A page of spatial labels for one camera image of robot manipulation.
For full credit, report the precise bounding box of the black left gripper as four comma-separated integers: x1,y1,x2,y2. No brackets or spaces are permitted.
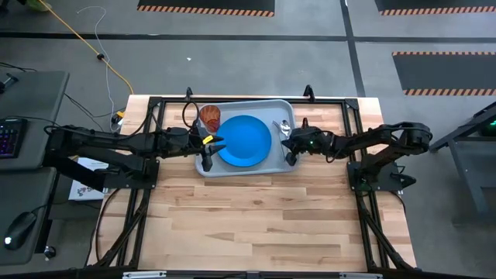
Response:
164,118,228,174

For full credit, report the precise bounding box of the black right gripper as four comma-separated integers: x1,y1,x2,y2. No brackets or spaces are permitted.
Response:
281,117,330,167

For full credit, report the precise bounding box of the spoon with orange handle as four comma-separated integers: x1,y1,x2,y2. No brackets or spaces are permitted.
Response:
271,119,292,137

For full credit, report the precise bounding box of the blue round plate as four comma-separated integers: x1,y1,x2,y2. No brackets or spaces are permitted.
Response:
214,114,274,169

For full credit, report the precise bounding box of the red translucent plastic cup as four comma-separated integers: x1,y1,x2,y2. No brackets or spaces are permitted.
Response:
198,104,222,134

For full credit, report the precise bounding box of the grey plastic tray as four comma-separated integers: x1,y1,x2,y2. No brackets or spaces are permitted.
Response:
191,98,302,179

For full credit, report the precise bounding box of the white printed cardboard box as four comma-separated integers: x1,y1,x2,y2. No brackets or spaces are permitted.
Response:
67,156,112,202

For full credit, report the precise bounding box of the black desk support beam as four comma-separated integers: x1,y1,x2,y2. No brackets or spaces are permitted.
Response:
41,150,106,191

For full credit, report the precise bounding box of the black hazard-striped floor mat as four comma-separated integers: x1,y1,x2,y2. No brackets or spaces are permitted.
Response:
374,0,496,17
391,50,496,97
136,0,277,18

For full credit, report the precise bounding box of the grey metal stand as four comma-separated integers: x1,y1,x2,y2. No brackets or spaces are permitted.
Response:
426,101,496,226

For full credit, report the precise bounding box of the grey desk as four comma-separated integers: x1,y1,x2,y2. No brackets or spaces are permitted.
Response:
0,70,71,267

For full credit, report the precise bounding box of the black backlit keyboard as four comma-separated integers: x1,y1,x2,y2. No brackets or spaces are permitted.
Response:
0,118,29,160

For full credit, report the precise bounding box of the black computer mouse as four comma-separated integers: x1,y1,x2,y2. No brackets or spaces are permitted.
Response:
2,211,38,251

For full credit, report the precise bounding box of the small black desk gadget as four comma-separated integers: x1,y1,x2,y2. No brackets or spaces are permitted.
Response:
0,72,19,95

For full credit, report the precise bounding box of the yellow-green shoe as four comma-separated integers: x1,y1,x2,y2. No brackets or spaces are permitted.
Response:
25,0,53,12

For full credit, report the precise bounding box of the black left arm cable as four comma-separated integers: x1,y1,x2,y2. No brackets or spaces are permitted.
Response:
181,100,202,129

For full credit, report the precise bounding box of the black aluminium table frame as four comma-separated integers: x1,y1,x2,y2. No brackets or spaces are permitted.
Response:
91,95,419,273

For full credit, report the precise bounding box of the white floor cable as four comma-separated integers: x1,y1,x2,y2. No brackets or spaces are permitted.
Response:
76,5,117,119

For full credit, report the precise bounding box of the black floor cable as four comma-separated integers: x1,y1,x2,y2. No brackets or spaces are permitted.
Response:
0,60,128,133

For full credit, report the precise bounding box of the silver metal bracket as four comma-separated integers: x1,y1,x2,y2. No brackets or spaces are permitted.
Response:
122,270,168,279
338,272,384,279

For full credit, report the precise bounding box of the yellow floor cable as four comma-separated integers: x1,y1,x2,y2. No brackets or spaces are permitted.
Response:
37,0,135,119

